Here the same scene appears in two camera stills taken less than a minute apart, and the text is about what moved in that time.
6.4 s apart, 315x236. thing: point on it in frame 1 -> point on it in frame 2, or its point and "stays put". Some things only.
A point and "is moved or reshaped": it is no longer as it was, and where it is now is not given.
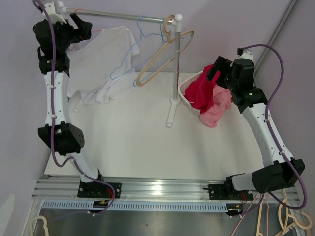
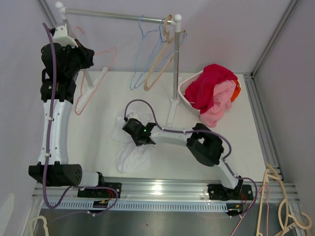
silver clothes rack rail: [111, 14] stays put
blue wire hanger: [141, 37] -> [140, 52]
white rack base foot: [174, 103] stays put
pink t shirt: [222, 101] stays put
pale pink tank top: [97, 66] -> [131, 158]
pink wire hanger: [92, 31] -> [114, 49]
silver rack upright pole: [176, 22] stays put
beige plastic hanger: [169, 41] is moved or reshaped
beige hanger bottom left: [45, 225] stays put
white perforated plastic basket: [181, 91] stays put
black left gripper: [83, 33] -> [86, 54]
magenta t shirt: [199, 92] stays put
